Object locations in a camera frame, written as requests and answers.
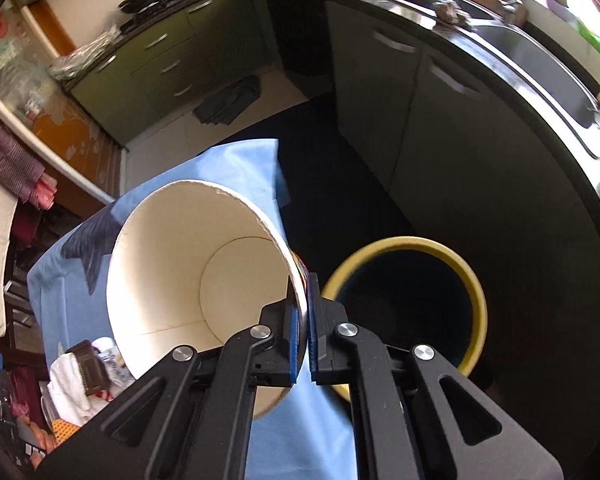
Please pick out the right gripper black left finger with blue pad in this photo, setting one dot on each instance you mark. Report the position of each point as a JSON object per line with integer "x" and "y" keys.
{"x": 190, "y": 415}

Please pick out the white paper cup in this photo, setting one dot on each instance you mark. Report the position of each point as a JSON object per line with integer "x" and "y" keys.
{"x": 194, "y": 263}

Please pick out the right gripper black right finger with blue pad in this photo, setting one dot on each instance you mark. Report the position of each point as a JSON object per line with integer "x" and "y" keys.
{"x": 414, "y": 415}

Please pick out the stainless kitchen sink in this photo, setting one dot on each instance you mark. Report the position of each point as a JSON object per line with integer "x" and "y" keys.
{"x": 565, "y": 93}

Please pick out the plaid red cloth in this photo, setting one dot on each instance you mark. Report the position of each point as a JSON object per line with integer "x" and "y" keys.
{"x": 23, "y": 175}

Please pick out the clear plastic bag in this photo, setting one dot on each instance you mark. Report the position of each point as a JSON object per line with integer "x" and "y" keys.
{"x": 69, "y": 66}

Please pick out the dark floor mat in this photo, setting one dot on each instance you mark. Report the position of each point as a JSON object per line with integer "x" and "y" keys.
{"x": 223, "y": 107}

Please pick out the yellow-rimmed dark trash bin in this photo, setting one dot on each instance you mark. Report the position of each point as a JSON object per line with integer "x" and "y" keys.
{"x": 409, "y": 290}

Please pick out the blue star-print tablecloth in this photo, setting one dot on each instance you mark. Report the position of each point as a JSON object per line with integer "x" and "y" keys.
{"x": 309, "y": 435}

